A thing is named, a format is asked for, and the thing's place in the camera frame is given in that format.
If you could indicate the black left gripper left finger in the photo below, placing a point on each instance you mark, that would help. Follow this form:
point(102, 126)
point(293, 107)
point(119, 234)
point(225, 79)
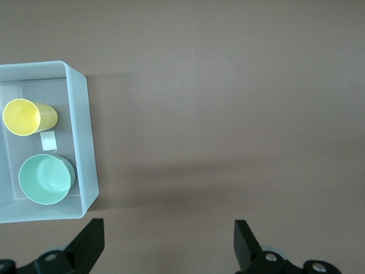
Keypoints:
point(82, 251)

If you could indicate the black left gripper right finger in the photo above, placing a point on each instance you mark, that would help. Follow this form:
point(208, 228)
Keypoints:
point(251, 257)

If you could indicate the mint green bowl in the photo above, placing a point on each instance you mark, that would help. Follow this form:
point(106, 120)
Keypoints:
point(42, 179)

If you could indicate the yellow plastic cup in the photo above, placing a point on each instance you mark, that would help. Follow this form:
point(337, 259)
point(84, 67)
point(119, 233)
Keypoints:
point(22, 117)

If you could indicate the white paper label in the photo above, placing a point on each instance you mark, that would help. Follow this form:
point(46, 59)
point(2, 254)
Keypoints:
point(48, 141)

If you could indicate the clear plastic bin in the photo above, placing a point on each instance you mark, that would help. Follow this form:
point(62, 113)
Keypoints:
point(81, 128)

